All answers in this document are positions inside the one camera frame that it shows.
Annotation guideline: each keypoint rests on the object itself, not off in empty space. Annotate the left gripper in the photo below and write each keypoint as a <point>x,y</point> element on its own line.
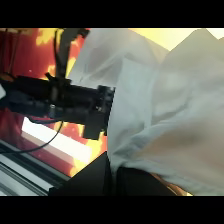
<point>76,100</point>

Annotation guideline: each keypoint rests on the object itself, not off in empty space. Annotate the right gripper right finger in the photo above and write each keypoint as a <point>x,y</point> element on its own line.
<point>143,183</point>

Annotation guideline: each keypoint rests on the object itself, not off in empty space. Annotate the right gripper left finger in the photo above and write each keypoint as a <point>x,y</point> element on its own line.
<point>86,176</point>

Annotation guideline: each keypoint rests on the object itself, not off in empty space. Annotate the white shirt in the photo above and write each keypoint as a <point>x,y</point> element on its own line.
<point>160,110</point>

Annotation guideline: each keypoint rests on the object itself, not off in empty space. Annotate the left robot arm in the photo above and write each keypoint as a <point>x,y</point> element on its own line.
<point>26,95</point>

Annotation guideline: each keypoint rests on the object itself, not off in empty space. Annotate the silver frame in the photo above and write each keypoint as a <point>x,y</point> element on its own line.
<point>23,170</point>

